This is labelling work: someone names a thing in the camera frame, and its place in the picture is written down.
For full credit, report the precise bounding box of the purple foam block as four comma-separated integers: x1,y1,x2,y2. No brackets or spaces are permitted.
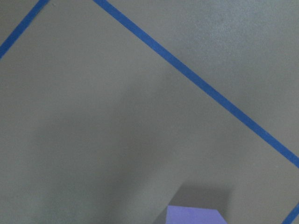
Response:
165,205,227,224

